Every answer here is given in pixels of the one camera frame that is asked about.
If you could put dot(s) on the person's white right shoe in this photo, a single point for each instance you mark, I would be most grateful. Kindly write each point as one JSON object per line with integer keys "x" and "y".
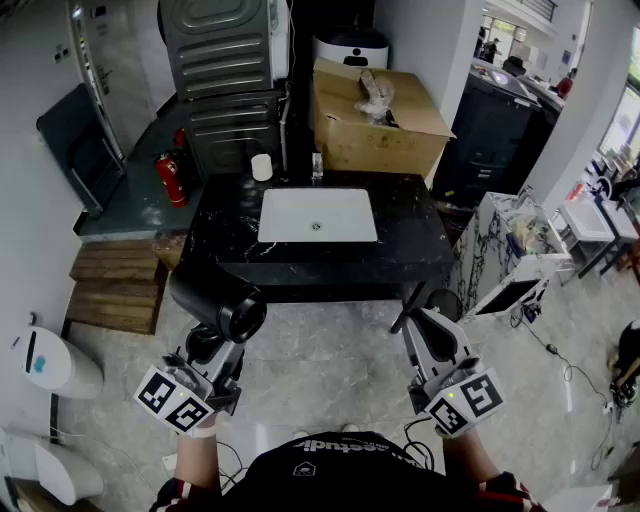
{"x": 350, "y": 428}

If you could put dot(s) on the black cabinet machine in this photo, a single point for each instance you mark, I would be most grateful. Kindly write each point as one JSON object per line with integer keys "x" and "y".
{"x": 495, "y": 135}

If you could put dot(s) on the person's right forearm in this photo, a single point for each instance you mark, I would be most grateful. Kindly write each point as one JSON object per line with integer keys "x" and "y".
{"x": 470, "y": 460}

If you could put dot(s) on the white floor fixture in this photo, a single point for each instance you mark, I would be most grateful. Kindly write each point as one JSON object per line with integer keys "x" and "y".
{"x": 45, "y": 470}

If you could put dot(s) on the grey metal door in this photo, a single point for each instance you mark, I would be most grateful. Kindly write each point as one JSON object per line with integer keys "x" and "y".
{"x": 120, "y": 75}

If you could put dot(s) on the white wall appliance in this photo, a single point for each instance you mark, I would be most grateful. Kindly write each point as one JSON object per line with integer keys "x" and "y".
{"x": 281, "y": 40}

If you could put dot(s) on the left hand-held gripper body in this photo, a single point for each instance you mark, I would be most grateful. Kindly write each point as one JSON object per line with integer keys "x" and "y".
{"x": 172, "y": 400}

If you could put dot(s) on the black floor device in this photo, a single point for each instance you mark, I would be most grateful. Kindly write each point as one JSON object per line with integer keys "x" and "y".
{"x": 627, "y": 360}

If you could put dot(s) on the person's white shoe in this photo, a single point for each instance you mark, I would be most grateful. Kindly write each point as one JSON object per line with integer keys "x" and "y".
{"x": 301, "y": 434}
{"x": 350, "y": 428}

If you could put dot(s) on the red fire extinguisher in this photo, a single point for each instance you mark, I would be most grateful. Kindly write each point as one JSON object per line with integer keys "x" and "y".
{"x": 172, "y": 182}

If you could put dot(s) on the white cup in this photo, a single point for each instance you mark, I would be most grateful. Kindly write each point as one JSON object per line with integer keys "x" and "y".
{"x": 261, "y": 167}

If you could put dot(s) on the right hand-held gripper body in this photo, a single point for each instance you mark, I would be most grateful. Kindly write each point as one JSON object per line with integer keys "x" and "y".
{"x": 465, "y": 405}

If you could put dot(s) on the white trash bin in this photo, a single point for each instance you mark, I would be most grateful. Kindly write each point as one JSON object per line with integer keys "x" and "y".
{"x": 55, "y": 365}

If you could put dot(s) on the clear glass bottle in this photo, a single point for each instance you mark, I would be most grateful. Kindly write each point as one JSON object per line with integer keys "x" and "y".
{"x": 318, "y": 167}

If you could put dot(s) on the person's black striped-sleeve shirt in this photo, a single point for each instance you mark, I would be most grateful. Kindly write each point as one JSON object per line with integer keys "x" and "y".
{"x": 350, "y": 480}

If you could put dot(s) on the wooden pallet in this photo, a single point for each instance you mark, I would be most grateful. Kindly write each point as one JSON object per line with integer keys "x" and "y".
{"x": 115, "y": 290}

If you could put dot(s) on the person's white left shoe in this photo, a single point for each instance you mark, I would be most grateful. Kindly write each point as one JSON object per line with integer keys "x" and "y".
{"x": 301, "y": 434}

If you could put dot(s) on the white and black round appliance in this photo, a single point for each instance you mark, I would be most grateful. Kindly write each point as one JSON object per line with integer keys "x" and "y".
{"x": 355, "y": 47}

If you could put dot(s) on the dark grey ribbed laundry machine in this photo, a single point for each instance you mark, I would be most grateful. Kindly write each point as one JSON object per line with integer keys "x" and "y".
{"x": 235, "y": 135}

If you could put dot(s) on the plastic-wrapped item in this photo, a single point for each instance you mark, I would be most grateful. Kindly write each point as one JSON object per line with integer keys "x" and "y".
{"x": 375, "y": 95}

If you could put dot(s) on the brown cardboard box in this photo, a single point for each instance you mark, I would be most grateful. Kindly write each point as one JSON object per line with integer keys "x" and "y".
{"x": 360, "y": 135}

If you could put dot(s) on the white marble cabinet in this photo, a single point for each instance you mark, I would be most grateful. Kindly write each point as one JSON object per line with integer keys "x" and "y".
{"x": 500, "y": 250}

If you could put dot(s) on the black round stool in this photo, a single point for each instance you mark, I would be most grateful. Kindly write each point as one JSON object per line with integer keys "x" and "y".
{"x": 442, "y": 302}

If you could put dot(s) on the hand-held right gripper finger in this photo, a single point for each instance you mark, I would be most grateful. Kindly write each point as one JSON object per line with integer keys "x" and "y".
{"x": 442, "y": 340}
{"x": 414, "y": 350}

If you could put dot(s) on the white table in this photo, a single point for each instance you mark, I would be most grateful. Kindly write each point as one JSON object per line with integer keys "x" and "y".
{"x": 587, "y": 220}

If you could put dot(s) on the black marble countertop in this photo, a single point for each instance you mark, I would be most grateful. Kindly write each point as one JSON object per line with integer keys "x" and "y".
{"x": 300, "y": 215}

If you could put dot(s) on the person's left forearm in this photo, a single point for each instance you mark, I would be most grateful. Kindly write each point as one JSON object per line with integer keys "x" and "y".
{"x": 197, "y": 460}

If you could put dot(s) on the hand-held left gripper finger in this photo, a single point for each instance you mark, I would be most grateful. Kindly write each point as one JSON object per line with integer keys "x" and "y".
{"x": 202, "y": 350}
{"x": 232, "y": 365}

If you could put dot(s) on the dark grey folded panel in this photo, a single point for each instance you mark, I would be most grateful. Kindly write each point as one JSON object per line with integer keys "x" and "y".
{"x": 75, "y": 145}

